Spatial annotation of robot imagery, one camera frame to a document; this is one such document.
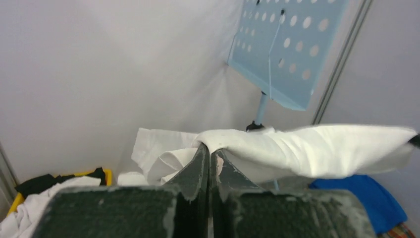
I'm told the folded plaid shirt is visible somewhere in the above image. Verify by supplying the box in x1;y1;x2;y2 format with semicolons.
377;223;416;238

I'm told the blue printed t-shirt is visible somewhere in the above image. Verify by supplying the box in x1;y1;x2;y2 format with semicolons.
309;175;408;235

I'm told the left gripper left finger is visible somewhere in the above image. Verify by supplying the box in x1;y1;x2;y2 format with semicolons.
32;145;210;238

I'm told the light blue music stand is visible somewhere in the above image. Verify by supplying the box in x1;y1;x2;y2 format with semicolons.
227;0;350;191

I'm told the white crumpled garment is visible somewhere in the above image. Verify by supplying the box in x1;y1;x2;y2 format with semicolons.
0;176;101;238

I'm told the black garment in tray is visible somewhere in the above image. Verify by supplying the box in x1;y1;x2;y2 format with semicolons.
15;167;107;199

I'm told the yellow plastic tray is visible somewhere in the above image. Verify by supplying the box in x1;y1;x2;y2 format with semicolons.
7;169;113;215

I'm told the white long-sleeve shirt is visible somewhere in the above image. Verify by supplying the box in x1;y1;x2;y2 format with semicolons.
117;124;418;185

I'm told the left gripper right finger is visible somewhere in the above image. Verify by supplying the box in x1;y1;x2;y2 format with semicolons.
210;150;376;238

